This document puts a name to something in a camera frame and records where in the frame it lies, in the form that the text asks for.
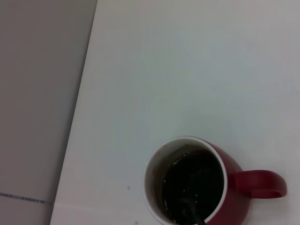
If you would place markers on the dark coffee liquid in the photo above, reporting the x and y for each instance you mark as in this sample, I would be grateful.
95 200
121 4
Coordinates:
199 175

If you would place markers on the red ceramic cup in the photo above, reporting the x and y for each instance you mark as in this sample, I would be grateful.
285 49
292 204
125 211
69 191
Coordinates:
234 187

